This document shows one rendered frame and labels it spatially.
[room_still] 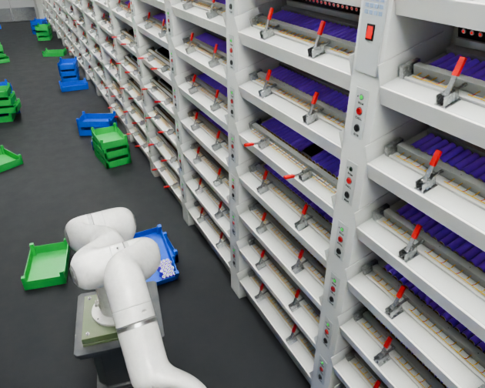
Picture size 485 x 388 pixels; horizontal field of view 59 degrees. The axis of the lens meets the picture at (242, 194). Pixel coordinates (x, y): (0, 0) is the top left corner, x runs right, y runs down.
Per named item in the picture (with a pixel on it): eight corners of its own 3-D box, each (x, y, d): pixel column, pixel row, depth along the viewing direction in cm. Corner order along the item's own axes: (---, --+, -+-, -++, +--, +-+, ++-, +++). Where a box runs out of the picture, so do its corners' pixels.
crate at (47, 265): (66, 283, 223) (63, 272, 219) (24, 290, 219) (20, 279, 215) (70, 248, 248) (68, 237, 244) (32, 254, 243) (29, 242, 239)
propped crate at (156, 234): (178, 279, 226) (179, 272, 220) (140, 291, 218) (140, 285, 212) (159, 230, 239) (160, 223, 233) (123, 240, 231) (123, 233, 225)
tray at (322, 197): (336, 221, 125) (331, 196, 119) (241, 143, 171) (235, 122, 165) (389, 188, 129) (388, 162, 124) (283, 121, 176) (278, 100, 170)
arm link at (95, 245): (115, 237, 157) (68, 249, 151) (108, 205, 154) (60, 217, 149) (142, 284, 112) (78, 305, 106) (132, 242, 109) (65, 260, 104)
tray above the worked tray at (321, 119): (343, 162, 115) (337, 118, 107) (241, 96, 161) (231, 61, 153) (402, 128, 120) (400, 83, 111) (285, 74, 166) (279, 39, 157)
